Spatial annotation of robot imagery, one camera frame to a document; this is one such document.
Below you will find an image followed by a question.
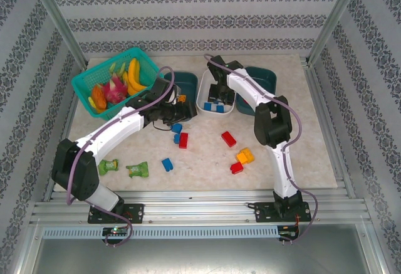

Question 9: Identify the aluminium table side rail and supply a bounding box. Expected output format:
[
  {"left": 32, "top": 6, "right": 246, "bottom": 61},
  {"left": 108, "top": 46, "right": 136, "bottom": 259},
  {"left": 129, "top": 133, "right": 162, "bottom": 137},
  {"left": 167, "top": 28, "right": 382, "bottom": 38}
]
[
  {"left": 43, "top": 92, "right": 79, "bottom": 202},
  {"left": 300, "top": 56, "right": 357, "bottom": 199}
]

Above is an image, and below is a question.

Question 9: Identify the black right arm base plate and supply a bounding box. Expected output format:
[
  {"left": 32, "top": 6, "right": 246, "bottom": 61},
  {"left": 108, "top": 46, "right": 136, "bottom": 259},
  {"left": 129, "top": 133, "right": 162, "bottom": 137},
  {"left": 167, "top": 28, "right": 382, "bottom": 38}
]
[{"left": 253, "top": 201, "right": 313, "bottom": 224}]

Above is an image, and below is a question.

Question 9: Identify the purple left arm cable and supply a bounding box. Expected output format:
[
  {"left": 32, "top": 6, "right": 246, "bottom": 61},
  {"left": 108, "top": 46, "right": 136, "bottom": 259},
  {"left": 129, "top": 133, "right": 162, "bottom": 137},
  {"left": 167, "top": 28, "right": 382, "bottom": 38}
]
[{"left": 66, "top": 66, "right": 176, "bottom": 248}]

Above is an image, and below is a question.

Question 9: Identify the pink toy dragon fruit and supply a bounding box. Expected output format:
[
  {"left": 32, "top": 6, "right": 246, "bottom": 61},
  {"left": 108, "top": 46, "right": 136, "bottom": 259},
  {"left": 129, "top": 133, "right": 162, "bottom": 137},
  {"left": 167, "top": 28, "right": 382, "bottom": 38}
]
[{"left": 100, "top": 78, "right": 128, "bottom": 104}]

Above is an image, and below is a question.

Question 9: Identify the white plastic container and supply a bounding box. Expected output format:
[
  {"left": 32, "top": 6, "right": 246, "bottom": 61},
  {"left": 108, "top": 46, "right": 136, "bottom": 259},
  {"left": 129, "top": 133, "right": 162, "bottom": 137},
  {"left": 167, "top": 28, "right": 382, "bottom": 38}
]
[{"left": 195, "top": 68, "right": 236, "bottom": 118}]

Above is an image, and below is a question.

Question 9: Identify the yellow toy banana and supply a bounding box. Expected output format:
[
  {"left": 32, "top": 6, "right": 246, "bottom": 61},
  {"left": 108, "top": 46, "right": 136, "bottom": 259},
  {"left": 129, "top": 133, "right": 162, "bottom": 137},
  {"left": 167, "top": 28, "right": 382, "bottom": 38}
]
[
  {"left": 128, "top": 57, "right": 148, "bottom": 92},
  {"left": 122, "top": 70, "right": 140, "bottom": 96}
]

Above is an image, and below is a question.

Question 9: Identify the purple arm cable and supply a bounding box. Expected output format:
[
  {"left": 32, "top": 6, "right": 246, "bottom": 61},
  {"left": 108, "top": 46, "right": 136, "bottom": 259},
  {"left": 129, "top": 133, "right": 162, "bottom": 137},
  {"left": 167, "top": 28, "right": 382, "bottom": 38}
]
[
  {"left": 203, "top": 53, "right": 319, "bottom": 246},
  {"left": 66, "top": 66, "right": 176, "bottom": 248}
]

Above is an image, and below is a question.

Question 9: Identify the orange toy fruit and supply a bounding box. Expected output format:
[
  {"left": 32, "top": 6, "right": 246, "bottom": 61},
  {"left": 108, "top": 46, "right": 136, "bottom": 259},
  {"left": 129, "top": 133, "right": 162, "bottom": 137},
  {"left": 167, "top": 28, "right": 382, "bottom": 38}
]
[{"left": 91, "top": 85, "right": 108, "bottom": 110}]

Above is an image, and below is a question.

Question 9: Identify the aluminium frame post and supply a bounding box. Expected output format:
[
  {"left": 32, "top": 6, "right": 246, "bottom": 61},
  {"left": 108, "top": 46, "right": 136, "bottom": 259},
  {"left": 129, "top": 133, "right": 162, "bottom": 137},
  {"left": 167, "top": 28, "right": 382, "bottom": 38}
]
[
  {"left": 306, "top": 0, "right": 366, "bottom": 65},
  {"left": 26, "top": 0, "right": 88, "bottom": 68}
]

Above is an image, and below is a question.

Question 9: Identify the slotted grey cable duct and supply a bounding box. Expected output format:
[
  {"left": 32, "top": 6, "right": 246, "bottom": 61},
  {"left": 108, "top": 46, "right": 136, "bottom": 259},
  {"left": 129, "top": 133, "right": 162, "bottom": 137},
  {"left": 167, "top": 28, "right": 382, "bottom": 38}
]
[{"left": 41, "top": 226, "right": 279, "bottom": 240}]

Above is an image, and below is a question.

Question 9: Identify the green snack packet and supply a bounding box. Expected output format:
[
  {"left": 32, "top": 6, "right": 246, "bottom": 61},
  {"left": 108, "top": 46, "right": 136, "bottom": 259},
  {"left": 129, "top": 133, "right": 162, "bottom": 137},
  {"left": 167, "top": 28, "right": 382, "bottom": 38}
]
[
  {"left": 125, "top": 161, "right": 150, "bottom": 179},
  {"left": 98, "top": 159, "right": 120, "bottom": 176}
]

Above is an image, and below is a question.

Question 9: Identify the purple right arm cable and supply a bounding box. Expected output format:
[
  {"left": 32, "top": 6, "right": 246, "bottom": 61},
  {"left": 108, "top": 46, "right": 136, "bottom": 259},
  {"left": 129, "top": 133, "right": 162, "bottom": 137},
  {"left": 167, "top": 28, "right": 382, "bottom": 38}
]
[{"left": 203, "top": 53, "right": 319, "bottom": 246}]

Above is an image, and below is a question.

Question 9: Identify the aluminium mounting beam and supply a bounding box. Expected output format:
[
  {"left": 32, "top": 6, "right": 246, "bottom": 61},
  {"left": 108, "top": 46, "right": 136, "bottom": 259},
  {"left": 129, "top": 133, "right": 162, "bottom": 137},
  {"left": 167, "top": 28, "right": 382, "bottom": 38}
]
[{"left": 29, "top": 189, "right": 370, "bottom": 224}]

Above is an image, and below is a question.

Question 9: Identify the dark teal plastic container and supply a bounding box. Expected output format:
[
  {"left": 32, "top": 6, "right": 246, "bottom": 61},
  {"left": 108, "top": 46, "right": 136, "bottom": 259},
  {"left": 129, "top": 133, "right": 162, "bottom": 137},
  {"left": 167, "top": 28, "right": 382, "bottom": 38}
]
[
  {"left": 234, "top": 66, "right": 278, "bottom": 117},
  {"left": 162, "top": 70, "right": 199, "bottom": 121}
]

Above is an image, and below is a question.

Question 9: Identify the thin black left camera cable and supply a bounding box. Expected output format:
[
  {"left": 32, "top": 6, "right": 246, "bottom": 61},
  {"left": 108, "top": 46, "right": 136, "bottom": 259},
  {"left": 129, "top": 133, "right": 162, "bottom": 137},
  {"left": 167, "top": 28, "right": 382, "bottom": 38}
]
[{"left": 152, "top": 120, "right": 178, "bottom": 133}]

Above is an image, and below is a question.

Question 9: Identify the teal plastic mesh basket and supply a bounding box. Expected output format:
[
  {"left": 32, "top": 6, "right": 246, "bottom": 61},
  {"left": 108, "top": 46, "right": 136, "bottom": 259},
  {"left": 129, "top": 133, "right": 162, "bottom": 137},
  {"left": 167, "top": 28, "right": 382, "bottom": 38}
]
[{"left": 71, "top": 46, "right": 165, "bottom": 122}]

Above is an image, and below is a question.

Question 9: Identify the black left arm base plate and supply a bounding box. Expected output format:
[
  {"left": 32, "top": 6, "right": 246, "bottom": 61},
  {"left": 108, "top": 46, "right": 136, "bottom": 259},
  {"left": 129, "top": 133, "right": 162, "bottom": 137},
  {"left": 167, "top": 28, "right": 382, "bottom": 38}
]
[{"left": 87, "top": 203, "right": 145, "bottom": 224}]

